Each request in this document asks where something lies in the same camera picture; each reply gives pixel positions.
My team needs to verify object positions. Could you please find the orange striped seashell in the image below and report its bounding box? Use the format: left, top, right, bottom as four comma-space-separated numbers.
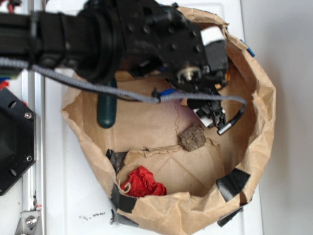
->
215, 69, 231, 90

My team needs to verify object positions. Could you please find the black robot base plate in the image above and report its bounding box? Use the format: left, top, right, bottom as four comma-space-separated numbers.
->
0, 88, 36, 196

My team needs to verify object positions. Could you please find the brown paper bag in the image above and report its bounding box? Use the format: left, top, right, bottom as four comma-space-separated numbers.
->
62, 7, 276, 235

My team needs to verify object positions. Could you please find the grey braided cable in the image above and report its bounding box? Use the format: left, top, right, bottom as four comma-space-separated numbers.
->
0, 56, 247, 136

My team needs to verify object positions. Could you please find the aluminium rail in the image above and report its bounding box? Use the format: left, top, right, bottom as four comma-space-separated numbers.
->
21, 71, 46, 235

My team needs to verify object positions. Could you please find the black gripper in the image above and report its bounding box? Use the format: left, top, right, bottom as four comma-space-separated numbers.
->
115, 0, 228, 128

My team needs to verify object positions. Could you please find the metal corner bracket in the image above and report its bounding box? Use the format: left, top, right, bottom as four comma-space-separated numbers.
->
15, 211, 43, 235

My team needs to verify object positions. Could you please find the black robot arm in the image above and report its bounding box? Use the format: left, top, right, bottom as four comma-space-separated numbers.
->
0, 0, 235, 134

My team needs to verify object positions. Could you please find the dark green oblong sponge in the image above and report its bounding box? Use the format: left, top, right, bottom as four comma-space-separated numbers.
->
97, 77, 118, 129

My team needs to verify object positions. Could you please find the white tray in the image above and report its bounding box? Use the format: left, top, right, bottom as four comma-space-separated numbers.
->
44, 0, 263, 235

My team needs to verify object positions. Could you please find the red crumpled cloth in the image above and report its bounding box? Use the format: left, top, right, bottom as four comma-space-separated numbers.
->
120, 166, 167, 197

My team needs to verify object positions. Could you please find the brown rough stone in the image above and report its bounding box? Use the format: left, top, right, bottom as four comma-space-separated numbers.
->
179, 124, 206, 152

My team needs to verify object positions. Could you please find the black tape strip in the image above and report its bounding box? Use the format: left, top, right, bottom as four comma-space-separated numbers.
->
216, 168, 251, 202

